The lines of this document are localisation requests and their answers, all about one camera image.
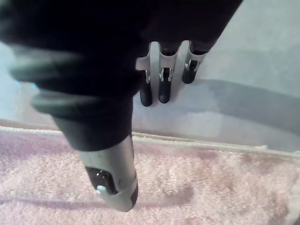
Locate pink terry towel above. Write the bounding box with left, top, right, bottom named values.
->
left=0, top=126, right=300, bottom=225

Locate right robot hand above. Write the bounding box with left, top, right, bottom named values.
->
left=0, top=0, right=243, bottom=213

